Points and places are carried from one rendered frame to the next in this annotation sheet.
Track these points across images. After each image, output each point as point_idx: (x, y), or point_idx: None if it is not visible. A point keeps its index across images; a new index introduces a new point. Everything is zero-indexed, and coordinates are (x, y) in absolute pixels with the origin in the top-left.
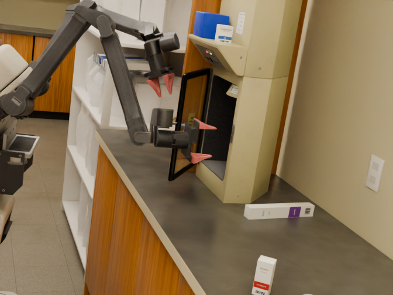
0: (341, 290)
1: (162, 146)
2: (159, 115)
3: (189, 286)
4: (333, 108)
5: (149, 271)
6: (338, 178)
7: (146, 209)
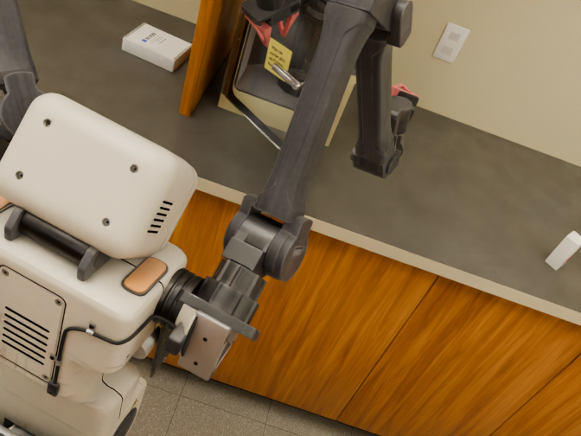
0: (540, 203)
1: None
2: (404, 118)
3: (472, 291)
4: None
5: (310, 279)
6: None
7: (324, 225)
